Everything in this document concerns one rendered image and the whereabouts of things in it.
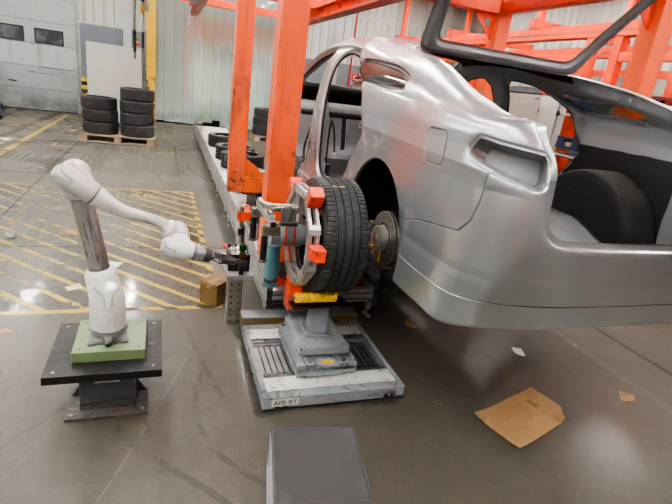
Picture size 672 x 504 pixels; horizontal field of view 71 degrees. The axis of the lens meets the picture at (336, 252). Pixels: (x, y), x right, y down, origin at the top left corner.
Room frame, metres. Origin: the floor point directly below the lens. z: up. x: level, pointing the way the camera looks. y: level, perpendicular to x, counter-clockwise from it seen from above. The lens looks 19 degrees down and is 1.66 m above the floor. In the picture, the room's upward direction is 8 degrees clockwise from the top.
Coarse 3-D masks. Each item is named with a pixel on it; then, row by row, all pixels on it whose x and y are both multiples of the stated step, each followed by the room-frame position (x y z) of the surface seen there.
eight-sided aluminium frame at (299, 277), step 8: (296, 184) 2.61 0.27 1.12; (304, 184) 2.63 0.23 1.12; (304, 192) 2.45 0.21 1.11; (288, 200) 2.74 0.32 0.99; (304, 200) 2.43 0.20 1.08; (312, 208) 2.43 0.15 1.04; (312, 232) 2.30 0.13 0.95; (320, 232) 2.32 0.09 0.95; (288, 256) 2.68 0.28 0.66; (304, 256) 2.33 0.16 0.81; (288, 264) 2.64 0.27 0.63; (296, 264) 2.66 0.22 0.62; (304, 264) 2.30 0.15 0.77; (312, 264) 2.32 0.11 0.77; (288, 272) 2.59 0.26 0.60; (296, 272) 2.59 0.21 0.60; (304, 272) 2.31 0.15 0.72; (312, 272) 2.33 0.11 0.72; (296, 280) 2.42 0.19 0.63; (304, 280) 2.42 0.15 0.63
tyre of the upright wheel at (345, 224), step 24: (336, 192) 2.45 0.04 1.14; (360, 192) 2.51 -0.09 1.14; (336, 216) 2.35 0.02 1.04; (360, 216) 2.40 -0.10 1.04; (336, 240) 2.29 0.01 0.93; (360, 240) 2.35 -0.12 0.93; (336, 264) 2.30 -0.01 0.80; (360, 264) 2.35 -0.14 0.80; (312, 288) 2.41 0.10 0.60; (336, 288) 2.40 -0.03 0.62
